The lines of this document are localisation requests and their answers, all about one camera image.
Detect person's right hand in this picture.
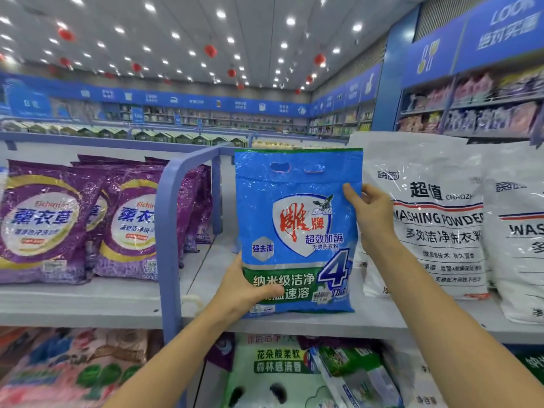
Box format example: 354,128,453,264
342,182,399,261

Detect person's left hand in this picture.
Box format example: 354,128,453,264
208,254,287,329

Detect white washing powder bags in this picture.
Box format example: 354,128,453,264
480,140,544,327
348,131,493,301

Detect blue detergent bag green band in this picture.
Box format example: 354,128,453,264
235,148,365,318

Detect purple detergent bag gold oval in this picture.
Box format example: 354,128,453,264
92,165,202,282
185,164,216,248
76,154,171,167
0,161,108,286

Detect panda green detergent bag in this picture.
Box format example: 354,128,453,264
206,331,544,408

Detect grey shelf with blue frame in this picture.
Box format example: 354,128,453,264
0,131,544,408

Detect person's right forearm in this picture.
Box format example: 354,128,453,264
372,240,544,408

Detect person's left forearm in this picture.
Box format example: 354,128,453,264
106,305,246,408

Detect row of pale bottles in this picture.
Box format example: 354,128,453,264
250,137,304,151

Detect blue sign with utensil icons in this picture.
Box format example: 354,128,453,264
401,16,468,89

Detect row of green boxes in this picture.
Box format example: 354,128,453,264
0,120,249,148

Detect ceiling spotlights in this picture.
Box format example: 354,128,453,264
0,0,367,77

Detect blue sign white lettering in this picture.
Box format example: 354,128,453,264
454,0,544,75

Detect hanging red lanterns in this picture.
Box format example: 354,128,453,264
51,25,328,92

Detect blue aisle sign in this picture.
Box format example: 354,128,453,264
8,84,53,121

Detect wall rack with pink goods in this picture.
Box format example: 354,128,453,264
395,59,544,142

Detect far wall racks with goods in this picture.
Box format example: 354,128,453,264
51,101,375,138

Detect blue wall sign band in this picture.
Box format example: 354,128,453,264
0,63,384,121

